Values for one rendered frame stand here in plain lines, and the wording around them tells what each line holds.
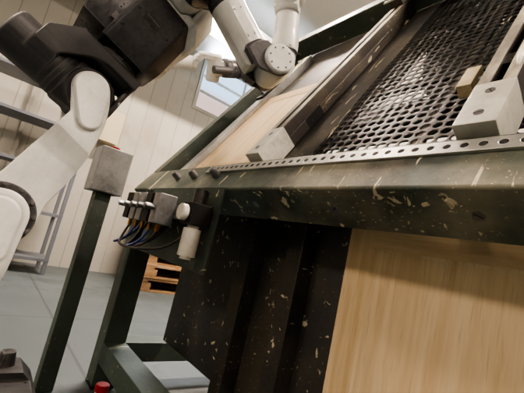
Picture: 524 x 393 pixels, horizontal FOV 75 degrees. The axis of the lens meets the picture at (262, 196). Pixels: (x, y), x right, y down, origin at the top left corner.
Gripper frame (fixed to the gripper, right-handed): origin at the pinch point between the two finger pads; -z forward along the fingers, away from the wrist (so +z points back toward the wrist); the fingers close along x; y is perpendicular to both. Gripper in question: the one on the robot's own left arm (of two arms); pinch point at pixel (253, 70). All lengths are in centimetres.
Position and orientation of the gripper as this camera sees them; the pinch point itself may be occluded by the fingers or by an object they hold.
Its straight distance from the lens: 184.4
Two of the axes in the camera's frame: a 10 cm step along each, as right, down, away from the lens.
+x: 1.1, 9.9, 1.1
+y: 6.2, 0.2, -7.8
